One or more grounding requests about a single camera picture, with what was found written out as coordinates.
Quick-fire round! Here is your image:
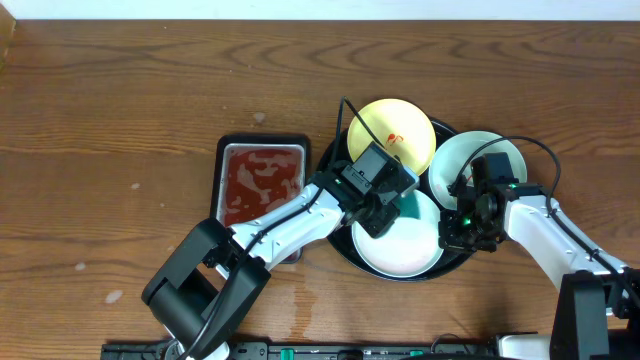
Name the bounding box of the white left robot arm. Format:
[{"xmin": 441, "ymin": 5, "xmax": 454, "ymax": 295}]
[{"xmin": 141, "ymin": 165, "xmax": 419, "ymax": 359}]

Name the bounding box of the light blue plate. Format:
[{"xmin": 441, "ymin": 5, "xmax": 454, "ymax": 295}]
[{"xmin": 351, "ymin": 200, "xmax": 444, "ymax": 278}]

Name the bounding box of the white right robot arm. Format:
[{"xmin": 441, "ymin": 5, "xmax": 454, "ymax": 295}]
[{"xmin": 439, "ymin": 183, "xmax": 639, "ymax": 359}]

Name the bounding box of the black rectangular wash tray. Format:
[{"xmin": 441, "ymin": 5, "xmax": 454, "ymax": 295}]
[{"xmin": 209, "ymin": 132, "xmax": 312, "ymax": 265}]

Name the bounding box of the green scrubbing sponge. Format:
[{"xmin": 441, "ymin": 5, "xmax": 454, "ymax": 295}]
[{"xmin": 397, "ymin": 190, "xmax": 432, "ymax": 219}]

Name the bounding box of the pale green plate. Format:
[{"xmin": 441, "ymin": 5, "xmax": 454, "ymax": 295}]
[{"xmin": 428, "ymin": 131, "xmax": 528, "ymax": 210}]

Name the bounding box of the round black serving tray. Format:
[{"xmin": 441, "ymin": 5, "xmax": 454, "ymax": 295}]
[{"xmin": 316, "ymin": 118, "xmax": 471, "ymax": 282}]

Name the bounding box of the yellow plate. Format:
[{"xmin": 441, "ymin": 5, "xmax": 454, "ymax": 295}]
[{"xmin": 358, "ymin": 99, "xmax": 436, "ymax": 176}]

